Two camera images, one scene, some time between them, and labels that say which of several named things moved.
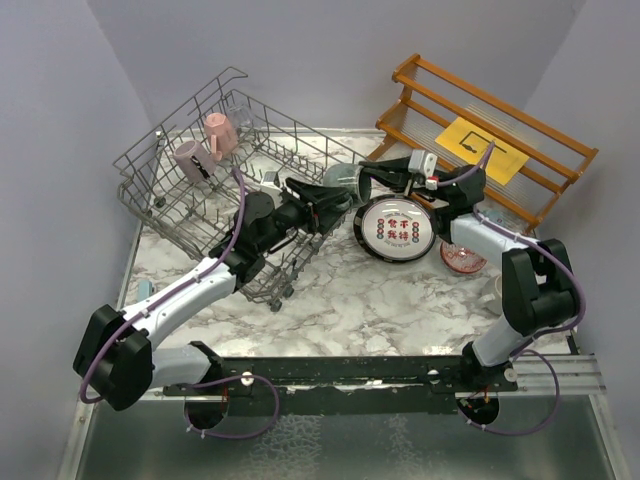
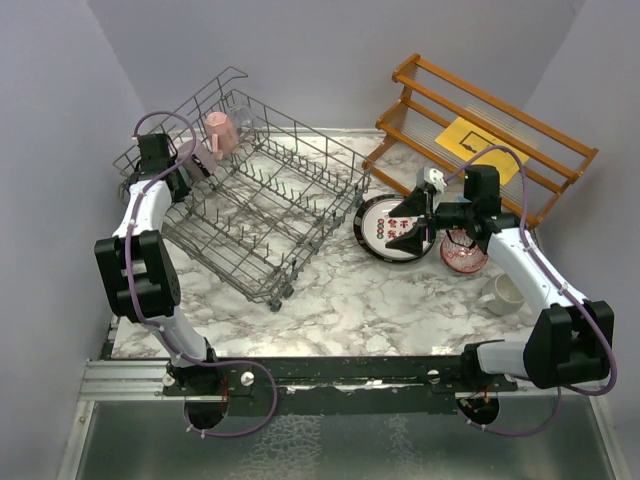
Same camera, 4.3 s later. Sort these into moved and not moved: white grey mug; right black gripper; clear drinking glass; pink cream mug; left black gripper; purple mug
Moved: left black gripper; right black gripper
Not moved: purple mug; white grey mug; pink cream mug; clear drinking glass
